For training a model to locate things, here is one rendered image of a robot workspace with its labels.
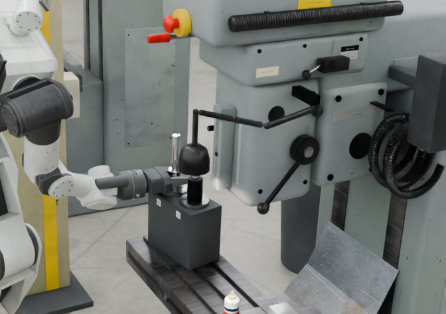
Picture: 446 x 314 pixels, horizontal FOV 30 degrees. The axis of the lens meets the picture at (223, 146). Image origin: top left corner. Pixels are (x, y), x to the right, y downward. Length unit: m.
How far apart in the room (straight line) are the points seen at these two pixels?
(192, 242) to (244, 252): 1.99
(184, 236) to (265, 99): 0.73
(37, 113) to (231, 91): 0.46
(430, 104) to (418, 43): 0.30
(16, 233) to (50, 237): 1.53
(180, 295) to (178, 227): 0.22
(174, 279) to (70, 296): 1.61
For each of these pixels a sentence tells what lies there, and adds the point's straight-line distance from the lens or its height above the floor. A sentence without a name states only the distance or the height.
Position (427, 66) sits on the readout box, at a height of 1.71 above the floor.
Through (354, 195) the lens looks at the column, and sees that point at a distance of 2.41.
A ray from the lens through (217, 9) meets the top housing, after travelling 1.74.
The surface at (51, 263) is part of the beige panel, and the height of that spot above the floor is 0.18.
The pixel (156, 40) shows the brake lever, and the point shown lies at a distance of 1.94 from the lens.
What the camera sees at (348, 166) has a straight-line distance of 2.10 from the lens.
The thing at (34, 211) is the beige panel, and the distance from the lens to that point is 3.88.
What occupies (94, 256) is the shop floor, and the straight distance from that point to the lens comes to 4.42.
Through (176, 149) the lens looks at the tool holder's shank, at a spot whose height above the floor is 1.24.
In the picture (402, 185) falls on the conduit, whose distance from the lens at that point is 2.06.
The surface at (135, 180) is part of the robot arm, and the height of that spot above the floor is 1.16.
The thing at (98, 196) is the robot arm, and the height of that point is 1.15.
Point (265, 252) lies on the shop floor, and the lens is 4.49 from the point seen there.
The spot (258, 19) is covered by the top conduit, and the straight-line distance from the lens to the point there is 1.75.
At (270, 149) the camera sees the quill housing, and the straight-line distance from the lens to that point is 1.96.
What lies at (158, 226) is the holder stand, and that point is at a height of 0.99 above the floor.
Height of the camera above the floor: 2.21
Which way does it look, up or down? 22 degrees down
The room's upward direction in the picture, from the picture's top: 3 degrees clockwise
